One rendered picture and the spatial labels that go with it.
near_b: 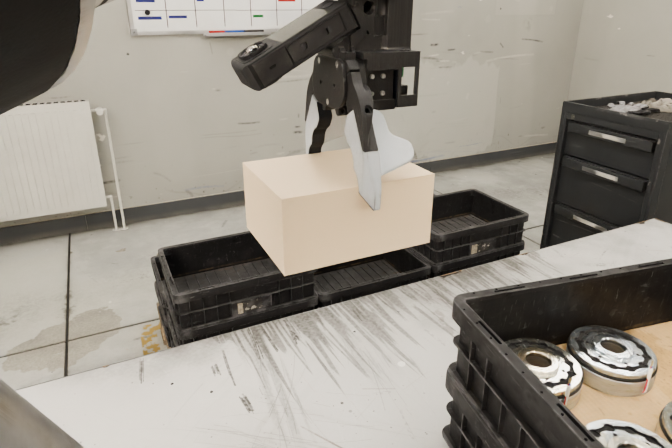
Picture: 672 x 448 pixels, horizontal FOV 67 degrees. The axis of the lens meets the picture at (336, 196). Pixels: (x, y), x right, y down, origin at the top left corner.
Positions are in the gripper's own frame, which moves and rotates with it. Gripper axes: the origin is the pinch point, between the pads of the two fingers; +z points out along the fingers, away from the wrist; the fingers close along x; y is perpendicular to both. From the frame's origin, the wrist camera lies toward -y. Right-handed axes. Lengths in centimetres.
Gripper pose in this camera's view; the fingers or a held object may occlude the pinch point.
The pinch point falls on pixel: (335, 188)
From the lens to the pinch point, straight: 52.3
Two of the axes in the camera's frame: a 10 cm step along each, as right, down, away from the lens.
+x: -4.4, -3.2, 8.4
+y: 9.0, -1.5, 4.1
